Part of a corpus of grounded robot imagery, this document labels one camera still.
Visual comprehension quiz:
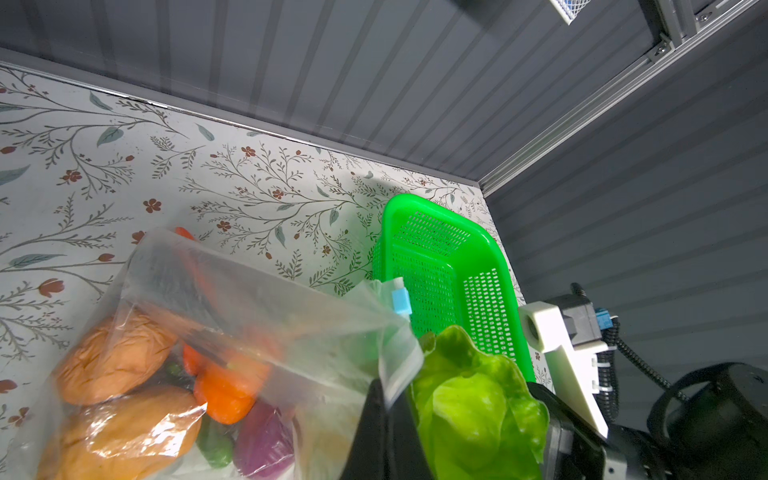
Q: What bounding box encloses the toy purple onion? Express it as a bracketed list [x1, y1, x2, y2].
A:
[233, 400, 294, 479]

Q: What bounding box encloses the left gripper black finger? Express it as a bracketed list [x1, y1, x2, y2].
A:
[340, 379, 433, 480]

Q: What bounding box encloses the toy potato yellow brown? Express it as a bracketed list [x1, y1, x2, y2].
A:
[36, 386, 206, 479]

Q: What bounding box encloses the white wire mesh basket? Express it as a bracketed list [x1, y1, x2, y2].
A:
[549, 0, 591, 25]

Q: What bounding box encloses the toy orange pumpkin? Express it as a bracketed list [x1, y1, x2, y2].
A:
[183, 344, 272, 425]

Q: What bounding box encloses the right black corrugated cable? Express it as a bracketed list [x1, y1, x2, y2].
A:
[605, 311, 691, 421]

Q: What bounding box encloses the toy orange walnut ball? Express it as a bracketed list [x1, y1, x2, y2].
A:
[54, 311, 177, 406]

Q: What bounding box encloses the toy napa cabbage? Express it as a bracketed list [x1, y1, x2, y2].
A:
[408, 325, 549, 479]

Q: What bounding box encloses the clear zip top bag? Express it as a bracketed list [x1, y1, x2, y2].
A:
[5, 229, 423, 479]

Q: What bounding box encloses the green plastic basket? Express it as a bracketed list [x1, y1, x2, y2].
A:
[372, 194, 536, 382]

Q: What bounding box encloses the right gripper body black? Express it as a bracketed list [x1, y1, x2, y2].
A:
[528, 382, 666, 479]

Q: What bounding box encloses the toy green chili pepper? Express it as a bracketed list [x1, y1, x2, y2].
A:
[196, 415, 234, 469]

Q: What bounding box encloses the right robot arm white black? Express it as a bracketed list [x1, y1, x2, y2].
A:
[529, 362, 767, 479]

